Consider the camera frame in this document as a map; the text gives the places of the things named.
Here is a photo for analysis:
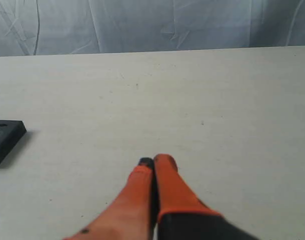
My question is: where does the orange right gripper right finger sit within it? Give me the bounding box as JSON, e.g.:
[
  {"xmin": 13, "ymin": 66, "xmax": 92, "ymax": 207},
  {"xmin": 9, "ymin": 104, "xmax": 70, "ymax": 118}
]
[{"xmin": 154, "ymin": 154, "xmax": 256, "ymax": 240}]

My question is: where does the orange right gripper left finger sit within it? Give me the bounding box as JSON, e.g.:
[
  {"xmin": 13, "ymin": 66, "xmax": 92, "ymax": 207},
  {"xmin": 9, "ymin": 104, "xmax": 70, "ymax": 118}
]
[{"xmin": 67, "ymin": 157, "xmax": 154, "ymax": 240}]

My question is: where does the small black electronic box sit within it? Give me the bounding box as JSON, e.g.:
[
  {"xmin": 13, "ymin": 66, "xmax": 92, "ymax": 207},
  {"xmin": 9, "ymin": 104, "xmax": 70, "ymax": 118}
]
[{"xmin": 0, "ymin": 120, "xmax": 27, "ymax": 164}]

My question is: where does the grey backdrop cloth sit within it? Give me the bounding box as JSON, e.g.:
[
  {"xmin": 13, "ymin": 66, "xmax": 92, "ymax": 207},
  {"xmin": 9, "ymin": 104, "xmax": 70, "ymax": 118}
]
[{"xmin": 0, "ymin": 0, "xmax": 305, "ymax": 57}]

